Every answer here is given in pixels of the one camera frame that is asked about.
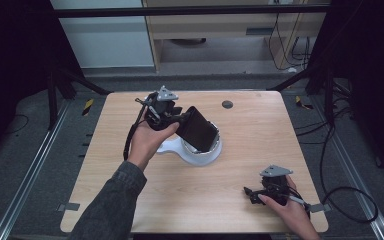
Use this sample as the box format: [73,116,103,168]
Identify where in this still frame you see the black wallet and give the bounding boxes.
[174,105,221,154]

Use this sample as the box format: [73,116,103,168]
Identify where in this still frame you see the yellow black floor tape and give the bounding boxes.
[294,95,315,111]
[81,98,95,117]

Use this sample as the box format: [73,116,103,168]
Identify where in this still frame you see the black floor cable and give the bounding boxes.
[294,120,332,138]
[0,113,30,137]

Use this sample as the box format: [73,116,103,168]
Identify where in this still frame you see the white key stand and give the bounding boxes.
[155,130,224,167]

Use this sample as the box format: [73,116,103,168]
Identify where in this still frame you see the black crossbar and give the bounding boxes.
[51,4,332,19]

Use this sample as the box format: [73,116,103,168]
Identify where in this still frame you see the grey tape strip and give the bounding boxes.
[307,202,333,214]
[56,201,81,213]

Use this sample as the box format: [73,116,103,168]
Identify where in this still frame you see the hanging black cables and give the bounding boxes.
[267,12,312,72]

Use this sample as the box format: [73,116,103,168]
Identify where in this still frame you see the person's right hand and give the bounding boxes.
[257,174,319,234]

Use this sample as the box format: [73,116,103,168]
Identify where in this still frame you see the white cabinet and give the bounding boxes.
[50,0,156,70]

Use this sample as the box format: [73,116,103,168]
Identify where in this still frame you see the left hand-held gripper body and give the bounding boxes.
[142,85,185,132]

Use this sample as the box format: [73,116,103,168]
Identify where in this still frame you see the person's left hand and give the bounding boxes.
[127,119,181,172]

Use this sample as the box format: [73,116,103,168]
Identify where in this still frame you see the wooden desk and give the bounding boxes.
[141,0,332,73]

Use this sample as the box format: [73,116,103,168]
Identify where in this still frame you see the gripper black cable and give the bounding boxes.
[288,124,380,225]
[122,97,152,162]

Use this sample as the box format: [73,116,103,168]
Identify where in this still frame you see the black metal stand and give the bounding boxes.
[267,62,337,126]
[45,65,112,132]

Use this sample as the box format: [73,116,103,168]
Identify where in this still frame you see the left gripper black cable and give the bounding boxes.
[122,97,152,162]

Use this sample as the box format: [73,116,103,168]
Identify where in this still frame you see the metal floor rail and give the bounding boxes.
[311,95,384,240]
[0,99,72,240]

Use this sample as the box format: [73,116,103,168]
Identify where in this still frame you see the white bowl with silver rim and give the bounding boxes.
[180,121,222,156]

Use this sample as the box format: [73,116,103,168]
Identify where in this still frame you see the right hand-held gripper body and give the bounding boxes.
[258,164,295,207]

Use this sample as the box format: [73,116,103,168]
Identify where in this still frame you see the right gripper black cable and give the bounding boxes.
[288,124,380,225]

